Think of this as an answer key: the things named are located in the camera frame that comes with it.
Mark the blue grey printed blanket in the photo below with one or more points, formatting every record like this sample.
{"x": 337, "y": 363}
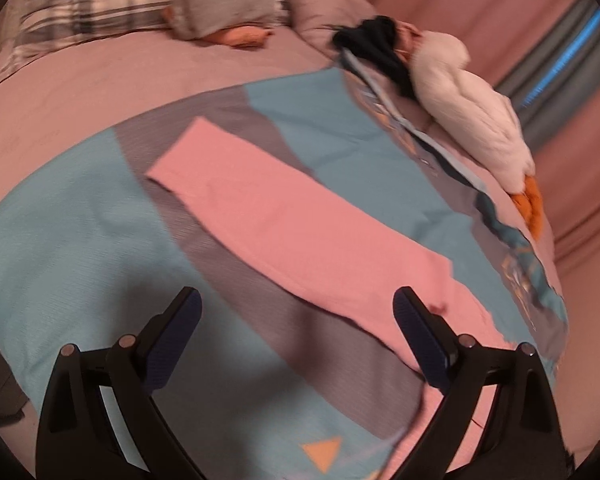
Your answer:
{"x": 55, "y": 240}

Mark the pink curtain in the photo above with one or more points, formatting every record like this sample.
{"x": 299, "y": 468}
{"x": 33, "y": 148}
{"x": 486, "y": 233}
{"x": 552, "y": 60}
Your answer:
{"x": 480, "y": 0}

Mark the pink knit garment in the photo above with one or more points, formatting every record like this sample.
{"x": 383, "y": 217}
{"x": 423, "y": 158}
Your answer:
{"x": 280, "y": 210}

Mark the plaid pillow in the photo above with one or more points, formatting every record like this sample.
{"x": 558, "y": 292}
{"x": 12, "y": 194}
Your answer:
{"x": 80, "y": 0}

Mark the dark cloth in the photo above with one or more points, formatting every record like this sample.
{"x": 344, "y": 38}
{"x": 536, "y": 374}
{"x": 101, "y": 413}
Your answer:
{"x": 380, "y": 45}

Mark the dark grey object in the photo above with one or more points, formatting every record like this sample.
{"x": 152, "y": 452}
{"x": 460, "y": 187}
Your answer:
{"x": 0, "y": 385}

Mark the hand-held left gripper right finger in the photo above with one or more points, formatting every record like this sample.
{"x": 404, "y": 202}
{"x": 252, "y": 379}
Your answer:
{"x": 415, "y": 330}

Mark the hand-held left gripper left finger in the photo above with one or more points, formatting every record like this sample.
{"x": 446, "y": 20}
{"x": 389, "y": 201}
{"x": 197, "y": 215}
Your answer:
{"x": 180, "y": 325}

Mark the white goose plush toy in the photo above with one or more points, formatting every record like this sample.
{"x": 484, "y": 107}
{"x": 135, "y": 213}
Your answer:
{"x": 470, "y": 105}

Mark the pink bed cover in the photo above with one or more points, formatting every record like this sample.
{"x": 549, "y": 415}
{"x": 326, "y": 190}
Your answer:
{"x": 105, "y": 75}

